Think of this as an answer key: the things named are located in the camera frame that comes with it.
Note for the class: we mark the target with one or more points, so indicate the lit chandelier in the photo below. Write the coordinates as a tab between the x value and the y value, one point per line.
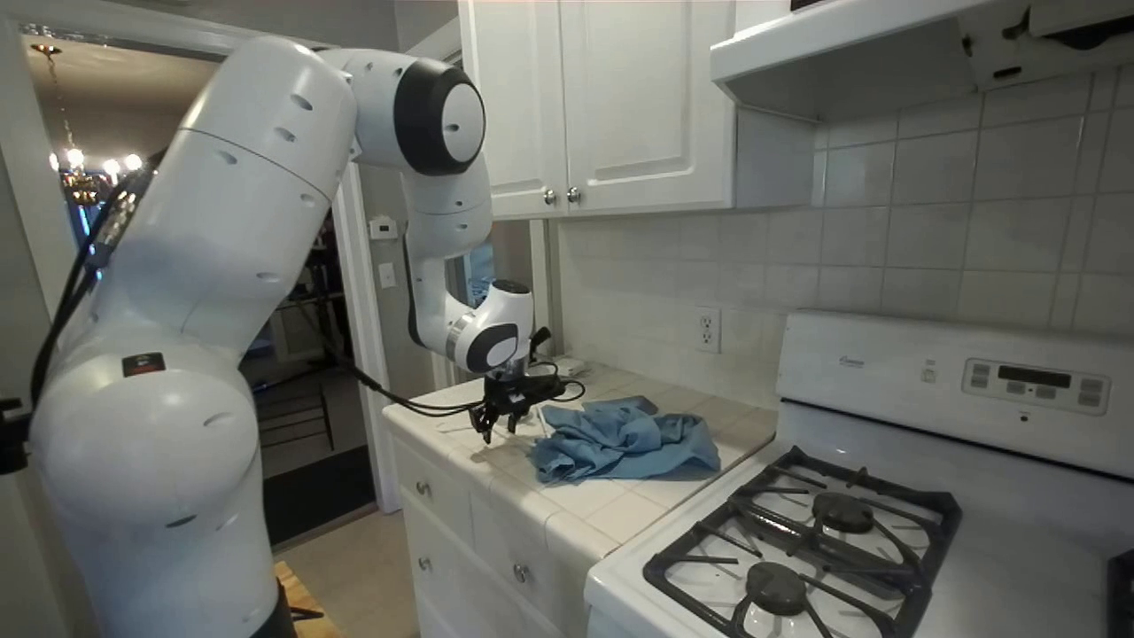
85	164

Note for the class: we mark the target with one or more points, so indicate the silver cupboard knob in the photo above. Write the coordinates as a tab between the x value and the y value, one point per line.
574	195
548	195

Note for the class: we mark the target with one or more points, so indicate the wooden base board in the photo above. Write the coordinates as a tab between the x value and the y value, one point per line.
310	603

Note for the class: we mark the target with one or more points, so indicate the white lower cabinet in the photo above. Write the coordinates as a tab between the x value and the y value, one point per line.
471	543

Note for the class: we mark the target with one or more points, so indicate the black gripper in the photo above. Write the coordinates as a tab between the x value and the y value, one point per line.
519	387

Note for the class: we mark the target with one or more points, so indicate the white range hood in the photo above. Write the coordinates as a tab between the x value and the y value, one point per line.
862	48

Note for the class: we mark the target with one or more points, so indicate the white wall outlet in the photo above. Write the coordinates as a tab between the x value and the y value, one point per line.
707	332

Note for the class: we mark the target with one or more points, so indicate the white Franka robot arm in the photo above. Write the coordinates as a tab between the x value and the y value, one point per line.
215	296

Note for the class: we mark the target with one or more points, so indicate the white wall thermostat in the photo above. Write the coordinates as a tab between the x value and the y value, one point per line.
385	227

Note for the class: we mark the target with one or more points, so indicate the white light switch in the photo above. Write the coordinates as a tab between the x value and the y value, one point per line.
386	273

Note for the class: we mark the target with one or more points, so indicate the black stove grate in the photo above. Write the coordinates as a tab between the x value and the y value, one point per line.
817	543

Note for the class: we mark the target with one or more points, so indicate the blue cloth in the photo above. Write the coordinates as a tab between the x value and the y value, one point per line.
620	443

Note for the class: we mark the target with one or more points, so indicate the white gas stove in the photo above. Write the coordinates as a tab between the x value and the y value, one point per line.
945	392

